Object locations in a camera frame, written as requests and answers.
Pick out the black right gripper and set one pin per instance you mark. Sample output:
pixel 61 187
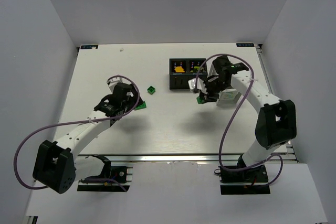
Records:
pixel 206 96

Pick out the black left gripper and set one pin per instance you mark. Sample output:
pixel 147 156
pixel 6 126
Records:
pixel 132 98

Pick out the dark green long lego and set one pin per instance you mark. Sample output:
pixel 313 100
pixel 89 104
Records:
pixel 142 106

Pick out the lime long lego brick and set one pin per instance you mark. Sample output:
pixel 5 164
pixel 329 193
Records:
pixel 196 69

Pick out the dark green small square lego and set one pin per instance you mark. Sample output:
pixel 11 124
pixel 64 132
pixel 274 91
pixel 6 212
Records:
pixel 151 90

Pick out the orange rounded lego brick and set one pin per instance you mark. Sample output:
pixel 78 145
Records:
pixel 179 69

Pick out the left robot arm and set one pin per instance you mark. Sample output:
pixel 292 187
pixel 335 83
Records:
pixel 58 164

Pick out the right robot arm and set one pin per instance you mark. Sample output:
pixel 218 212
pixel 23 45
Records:
pixel 276 122

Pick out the white two-slot container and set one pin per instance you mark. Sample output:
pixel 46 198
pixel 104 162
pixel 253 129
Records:
pixel 227 95

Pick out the black two-slot container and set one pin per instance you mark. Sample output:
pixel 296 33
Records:
pixel 179 81

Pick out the blue table label right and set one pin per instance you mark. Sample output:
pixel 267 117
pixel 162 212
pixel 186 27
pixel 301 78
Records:
pixel 244 44

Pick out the blue table label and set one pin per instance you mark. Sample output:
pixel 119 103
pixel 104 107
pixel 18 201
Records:
pixel 244 44
pixel 88 47

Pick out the blue table label left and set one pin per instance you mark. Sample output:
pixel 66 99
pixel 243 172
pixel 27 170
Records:
pixel 88 47

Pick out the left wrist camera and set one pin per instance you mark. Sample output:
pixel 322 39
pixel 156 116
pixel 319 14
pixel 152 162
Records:
pixel 113 81

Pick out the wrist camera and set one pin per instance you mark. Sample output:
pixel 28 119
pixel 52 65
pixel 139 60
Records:
pixel 195 85
pixel 113 81

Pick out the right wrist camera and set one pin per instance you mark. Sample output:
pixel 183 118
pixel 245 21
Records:
pixel 195 85

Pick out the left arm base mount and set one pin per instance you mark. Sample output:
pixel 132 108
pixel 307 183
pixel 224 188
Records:
pixel 96 173

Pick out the aluminium table front rail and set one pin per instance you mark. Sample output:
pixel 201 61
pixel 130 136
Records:
pixel 179 158

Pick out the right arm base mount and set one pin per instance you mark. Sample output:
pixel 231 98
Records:
pixel 248 182

